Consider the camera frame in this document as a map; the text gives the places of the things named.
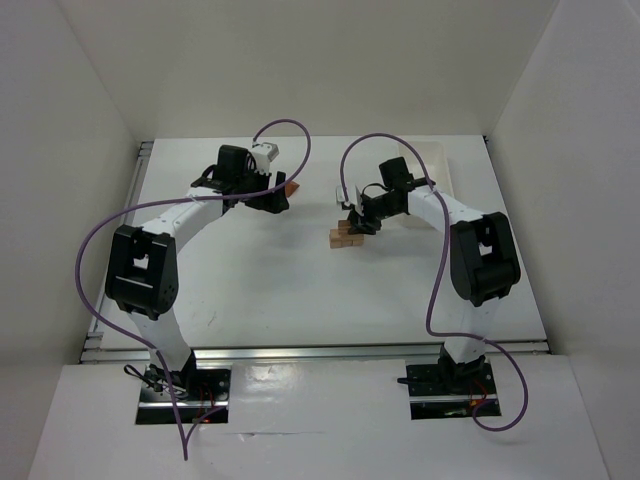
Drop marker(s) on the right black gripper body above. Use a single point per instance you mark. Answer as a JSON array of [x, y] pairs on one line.
[[364, 218]]

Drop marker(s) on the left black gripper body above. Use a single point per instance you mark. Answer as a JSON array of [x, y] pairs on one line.
[[270, 193]]

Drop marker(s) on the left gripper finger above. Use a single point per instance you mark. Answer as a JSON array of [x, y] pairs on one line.
[[280, 184], [275, 202]]

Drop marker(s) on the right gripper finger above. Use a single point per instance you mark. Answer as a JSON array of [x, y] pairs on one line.
[[368, 228], [353, 227]]

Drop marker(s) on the brown triangular wood block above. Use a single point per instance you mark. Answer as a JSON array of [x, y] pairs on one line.
[[291, 188]]

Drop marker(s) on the white plastic bin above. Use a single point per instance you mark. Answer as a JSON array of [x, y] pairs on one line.
[[434, 157]]

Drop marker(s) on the short rectangular wood block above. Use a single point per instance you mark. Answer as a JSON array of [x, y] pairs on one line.
[[343, 226]]

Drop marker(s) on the long rectangular wood block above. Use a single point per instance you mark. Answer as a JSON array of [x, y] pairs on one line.
[[357, 240]]

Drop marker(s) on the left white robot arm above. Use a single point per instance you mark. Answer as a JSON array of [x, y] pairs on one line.
[[142, 275]]

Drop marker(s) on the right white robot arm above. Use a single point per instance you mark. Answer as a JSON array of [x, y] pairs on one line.
[[481, 262]]

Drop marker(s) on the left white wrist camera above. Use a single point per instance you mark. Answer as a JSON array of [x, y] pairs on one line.
[[265, 152]]

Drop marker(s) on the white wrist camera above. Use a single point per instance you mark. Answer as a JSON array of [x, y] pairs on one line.
[[349, 198], [265, 152]]

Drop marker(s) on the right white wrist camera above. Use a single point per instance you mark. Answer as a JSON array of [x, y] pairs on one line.
[[349, 198]]

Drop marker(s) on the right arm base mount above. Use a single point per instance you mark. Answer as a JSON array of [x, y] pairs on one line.
[[430, 398]]

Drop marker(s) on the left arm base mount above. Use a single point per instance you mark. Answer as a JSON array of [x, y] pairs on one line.
[[204, 400]]

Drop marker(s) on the aluminium left rail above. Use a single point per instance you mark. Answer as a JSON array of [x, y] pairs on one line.
[[122, 248]]

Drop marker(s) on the aluminium rail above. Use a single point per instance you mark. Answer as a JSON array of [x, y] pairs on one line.
[[93, 354], [122, 248]]

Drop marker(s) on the aluminium front rail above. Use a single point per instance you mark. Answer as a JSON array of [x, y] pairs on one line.
[[93, 354]]

